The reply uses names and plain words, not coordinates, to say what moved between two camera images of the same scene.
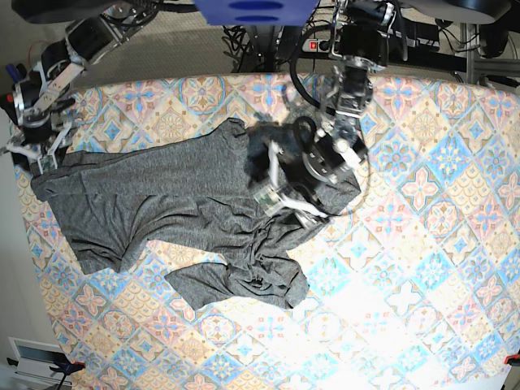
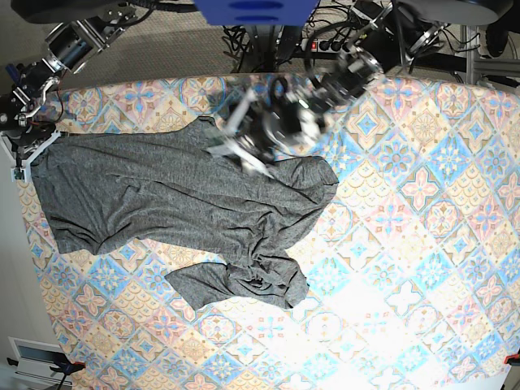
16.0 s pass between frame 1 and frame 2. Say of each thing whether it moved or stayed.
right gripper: moved
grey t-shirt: moved
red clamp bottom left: stayed
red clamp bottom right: stayed
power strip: stayed
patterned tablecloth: stayed
